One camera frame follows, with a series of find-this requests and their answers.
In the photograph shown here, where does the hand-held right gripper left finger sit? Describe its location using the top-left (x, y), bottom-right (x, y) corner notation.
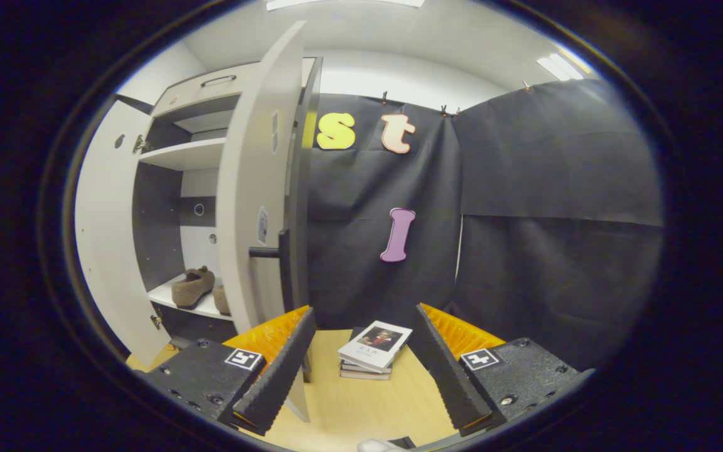
top-left (143, 306), bottom-right (317, 437)

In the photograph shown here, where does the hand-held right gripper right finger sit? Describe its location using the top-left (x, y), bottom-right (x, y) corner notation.
top-left (413, 303), bottom-right (582, 437)

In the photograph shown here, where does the white shoe cabinet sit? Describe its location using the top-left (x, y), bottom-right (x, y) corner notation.
top-left (114, 56), bottom-right (324, 385)

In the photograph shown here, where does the white cabinet drawer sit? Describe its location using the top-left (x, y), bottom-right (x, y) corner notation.
top-left (150, 58), bottom-right (317, 121)

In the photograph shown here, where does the white portrait cover book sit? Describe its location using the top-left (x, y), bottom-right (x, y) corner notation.
top-left (338, 321), bottom-right (414, 372)

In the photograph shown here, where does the black backdrop cloth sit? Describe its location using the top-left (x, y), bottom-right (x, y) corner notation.
top-left (302, 78), bottom-right (663, 371)

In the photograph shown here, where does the ceiling light panel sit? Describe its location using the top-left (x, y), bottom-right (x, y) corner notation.
top-left (266, 0), bottom-right (426, 12)
top-left (536, 49), bottom-right (590, 81)

